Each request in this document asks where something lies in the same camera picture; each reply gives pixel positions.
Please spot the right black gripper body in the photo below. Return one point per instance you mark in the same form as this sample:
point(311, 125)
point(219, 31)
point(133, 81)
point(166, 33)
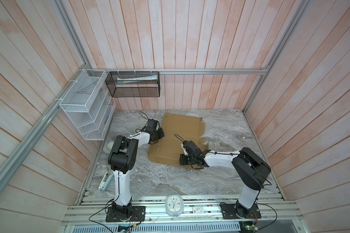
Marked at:
point(185, 159)

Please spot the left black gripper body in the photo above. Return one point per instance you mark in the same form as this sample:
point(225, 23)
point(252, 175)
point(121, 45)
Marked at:
point(158, 134)

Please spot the brown cardboard box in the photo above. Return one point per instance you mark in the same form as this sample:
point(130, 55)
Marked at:
point(177, 128)

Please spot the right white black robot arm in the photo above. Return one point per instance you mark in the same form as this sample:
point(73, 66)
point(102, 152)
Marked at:
point(251, 168)

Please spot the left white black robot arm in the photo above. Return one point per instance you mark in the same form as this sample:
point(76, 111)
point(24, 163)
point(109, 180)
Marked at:
point(122, 159)

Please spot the pale blue alarm clock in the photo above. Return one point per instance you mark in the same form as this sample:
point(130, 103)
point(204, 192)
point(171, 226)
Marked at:
point(174, 205)

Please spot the small white label card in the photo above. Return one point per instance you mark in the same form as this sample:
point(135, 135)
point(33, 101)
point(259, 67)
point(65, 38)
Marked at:
point(197, 209)

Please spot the white paper in basket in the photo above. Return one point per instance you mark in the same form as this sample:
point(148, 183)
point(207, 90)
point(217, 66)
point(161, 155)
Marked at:
point(147, 79)

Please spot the black mesh wall basket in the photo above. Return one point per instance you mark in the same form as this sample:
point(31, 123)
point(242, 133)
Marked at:
point(137, 90)

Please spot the aluminium front rail frame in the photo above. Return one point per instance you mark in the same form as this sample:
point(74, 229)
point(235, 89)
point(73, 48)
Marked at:
point(278, 215)

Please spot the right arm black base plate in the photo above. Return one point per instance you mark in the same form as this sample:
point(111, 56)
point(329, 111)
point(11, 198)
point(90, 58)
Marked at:
point(237, 211)

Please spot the white wire mesh shelf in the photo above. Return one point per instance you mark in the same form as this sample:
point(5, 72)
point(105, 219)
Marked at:
point(88, 105)

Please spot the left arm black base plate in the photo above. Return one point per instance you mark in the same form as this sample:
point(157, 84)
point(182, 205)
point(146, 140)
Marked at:
point(118, 213)

